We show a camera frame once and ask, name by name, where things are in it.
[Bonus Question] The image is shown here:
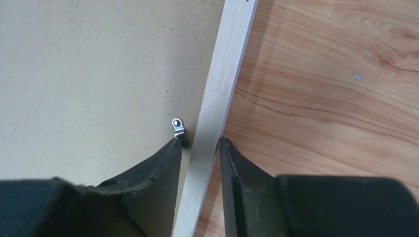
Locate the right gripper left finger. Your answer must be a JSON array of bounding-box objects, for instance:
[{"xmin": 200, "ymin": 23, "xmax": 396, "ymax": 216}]
[{"xmin": 0, "ymin": 138, "xmax": 182, "ymax": 237}]

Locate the brown backing board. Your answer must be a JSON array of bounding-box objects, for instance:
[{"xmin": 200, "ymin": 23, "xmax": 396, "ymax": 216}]
[{"xmin": 0, "ymin": 0, "xmax": 226, "ymax": 237}]

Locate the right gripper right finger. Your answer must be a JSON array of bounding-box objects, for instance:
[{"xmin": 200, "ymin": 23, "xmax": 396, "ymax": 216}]
[{"xmin": 220, "ymin": 138, "xmax": 419, "ymax": 237}]

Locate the light wooden picture frame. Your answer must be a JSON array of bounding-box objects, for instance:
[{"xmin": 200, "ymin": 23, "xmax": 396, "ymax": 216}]
[{"xmin": 172, "ymin": 0, "xmax": 258, "ymax": 237}]

